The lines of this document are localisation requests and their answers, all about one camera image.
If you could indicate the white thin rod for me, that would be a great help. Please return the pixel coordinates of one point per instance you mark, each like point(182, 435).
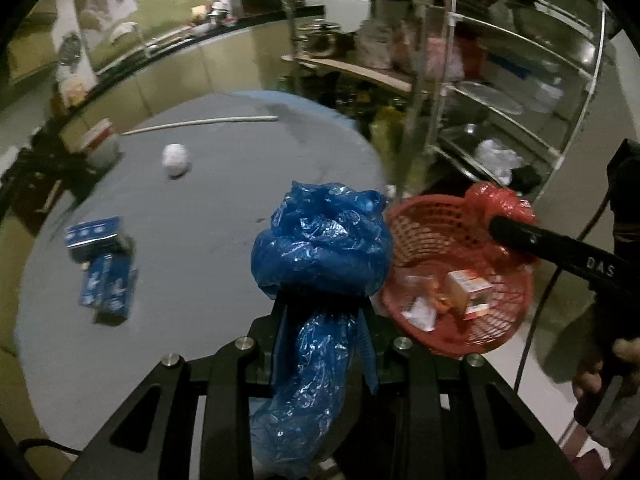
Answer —
point(201, 122)

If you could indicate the kitchen faucet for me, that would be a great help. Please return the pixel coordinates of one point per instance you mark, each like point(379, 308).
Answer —
point(130, 29)

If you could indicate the blue carton white characters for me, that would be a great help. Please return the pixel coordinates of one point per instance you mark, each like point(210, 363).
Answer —
point(108, 285)

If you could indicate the metal pot with lid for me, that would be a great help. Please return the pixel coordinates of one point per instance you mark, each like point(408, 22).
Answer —
point(321, 39)

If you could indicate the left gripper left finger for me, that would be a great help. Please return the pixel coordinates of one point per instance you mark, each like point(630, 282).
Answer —
point(285, 313)

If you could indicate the white crumpled paper ball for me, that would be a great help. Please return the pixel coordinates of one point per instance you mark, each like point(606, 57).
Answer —
point(175, 160)

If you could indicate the red plastic bag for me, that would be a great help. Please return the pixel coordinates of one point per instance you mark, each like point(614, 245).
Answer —
point(482, 202)

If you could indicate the metal kitchen shelf rack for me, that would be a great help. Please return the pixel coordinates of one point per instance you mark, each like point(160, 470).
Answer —
point(497, 89)

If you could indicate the small orange box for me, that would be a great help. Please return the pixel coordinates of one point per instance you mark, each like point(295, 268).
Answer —
point(468, 293)

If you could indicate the blue plastic bag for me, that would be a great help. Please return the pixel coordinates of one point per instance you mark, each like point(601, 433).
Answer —
point(331, 242)

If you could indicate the red white bowl stack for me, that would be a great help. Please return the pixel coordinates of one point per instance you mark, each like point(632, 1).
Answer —
point(101, 145)

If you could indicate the right hand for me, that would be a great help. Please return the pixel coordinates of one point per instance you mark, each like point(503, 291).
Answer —
point(588, 378)

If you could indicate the blue carton with circles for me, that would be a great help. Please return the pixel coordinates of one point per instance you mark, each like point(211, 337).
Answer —
point(88, 240)

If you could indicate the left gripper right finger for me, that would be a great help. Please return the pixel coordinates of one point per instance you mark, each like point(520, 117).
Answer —
point(366, 348)

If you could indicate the clear plastic wrapper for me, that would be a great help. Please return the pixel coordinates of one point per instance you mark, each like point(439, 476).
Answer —
point(419, 303)

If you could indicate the red plastic basket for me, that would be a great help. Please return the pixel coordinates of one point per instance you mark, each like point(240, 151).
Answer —
point(430, 238)

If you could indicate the waterfall wall picture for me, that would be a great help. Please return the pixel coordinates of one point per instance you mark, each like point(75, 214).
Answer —
point(145, 5)

